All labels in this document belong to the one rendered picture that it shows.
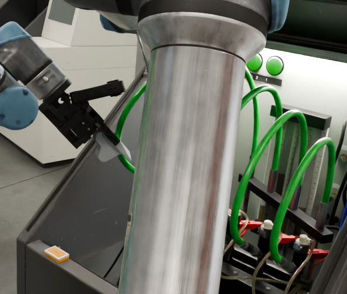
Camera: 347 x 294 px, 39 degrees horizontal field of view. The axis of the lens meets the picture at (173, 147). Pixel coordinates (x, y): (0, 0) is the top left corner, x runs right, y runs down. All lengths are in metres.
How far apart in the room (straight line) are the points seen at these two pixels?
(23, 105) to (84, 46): 3.12
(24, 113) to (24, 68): 0.16
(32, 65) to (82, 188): 0.40
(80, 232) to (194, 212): 0.95
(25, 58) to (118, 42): 3.14
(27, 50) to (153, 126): 0.62
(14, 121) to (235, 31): 0.52
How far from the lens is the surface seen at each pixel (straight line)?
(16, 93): 0.84
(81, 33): 3.92
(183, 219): 0.39
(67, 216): 1.27
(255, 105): 1.21
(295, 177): 0.87
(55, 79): 1.00
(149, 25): 0.42
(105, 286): 1.07
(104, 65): 4.08
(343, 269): 0.93
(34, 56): 1.00
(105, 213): 1.37
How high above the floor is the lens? 1.57
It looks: 19 degrees down
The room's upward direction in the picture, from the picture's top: 6 degrees clockwise
